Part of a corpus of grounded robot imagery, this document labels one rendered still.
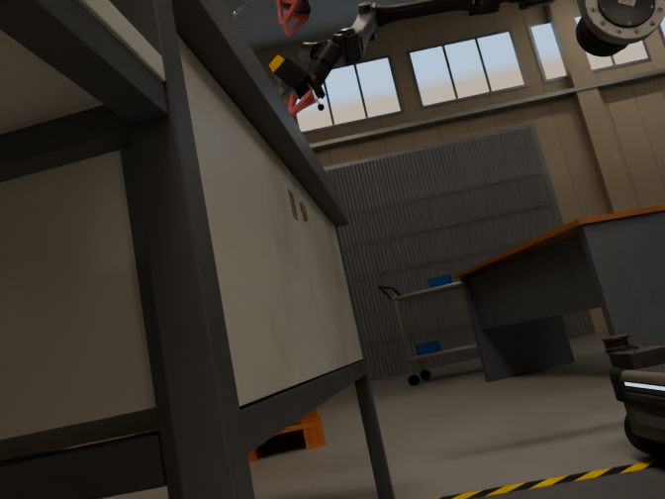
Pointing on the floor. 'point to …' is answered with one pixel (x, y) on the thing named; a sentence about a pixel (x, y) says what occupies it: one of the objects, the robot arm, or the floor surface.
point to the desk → (568, 290)
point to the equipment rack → (81, 83)
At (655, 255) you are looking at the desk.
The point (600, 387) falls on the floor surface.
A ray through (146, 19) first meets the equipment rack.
